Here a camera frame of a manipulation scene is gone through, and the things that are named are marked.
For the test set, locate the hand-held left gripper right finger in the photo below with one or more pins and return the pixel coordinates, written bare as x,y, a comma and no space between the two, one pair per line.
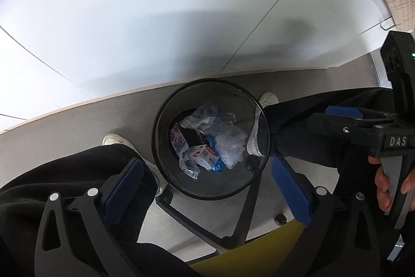
291,192

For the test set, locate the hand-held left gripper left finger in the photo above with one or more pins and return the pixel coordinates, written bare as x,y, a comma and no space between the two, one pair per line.
124,189

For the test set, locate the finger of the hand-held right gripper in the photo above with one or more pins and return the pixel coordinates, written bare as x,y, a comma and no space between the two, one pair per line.
343,112
334,126

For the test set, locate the black mesh wastebasket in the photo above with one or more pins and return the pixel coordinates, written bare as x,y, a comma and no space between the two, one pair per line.
240,179

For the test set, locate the clear plastic bag black print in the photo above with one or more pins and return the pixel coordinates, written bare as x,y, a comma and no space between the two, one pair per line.
188,166

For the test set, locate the red white toothpaste box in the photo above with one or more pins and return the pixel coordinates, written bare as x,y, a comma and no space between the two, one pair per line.
176,138

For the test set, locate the white plastic wrap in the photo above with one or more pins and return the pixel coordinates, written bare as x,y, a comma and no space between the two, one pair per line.
231,145

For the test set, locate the blue plastic bag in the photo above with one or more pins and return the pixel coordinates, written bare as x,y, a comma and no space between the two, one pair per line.
217,167

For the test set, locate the small white medicine box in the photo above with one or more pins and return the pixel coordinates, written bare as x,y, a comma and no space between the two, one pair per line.
202,156

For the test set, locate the person's right hand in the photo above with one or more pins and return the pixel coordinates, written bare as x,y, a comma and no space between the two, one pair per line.
382,186

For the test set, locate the black chair castor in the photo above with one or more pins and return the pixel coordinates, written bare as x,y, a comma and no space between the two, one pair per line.
280,219

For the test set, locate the grey ribbed metal strip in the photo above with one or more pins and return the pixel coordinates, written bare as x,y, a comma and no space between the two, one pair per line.
379,72

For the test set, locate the person's left leg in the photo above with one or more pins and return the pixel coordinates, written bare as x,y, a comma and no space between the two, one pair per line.
81,166

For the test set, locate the grey chair base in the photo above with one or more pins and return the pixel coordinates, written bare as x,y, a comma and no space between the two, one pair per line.
246,212

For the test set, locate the person's left shoe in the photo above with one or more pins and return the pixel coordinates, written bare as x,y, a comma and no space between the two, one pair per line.
113,139

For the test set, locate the person's shoe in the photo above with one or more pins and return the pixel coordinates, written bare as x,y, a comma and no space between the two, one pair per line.
113,139
269,98

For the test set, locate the yellow chair seat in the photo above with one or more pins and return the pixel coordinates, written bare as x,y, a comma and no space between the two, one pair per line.
259,251

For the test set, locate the person's right shoe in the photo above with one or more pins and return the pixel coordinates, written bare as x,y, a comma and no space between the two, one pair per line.
269,98

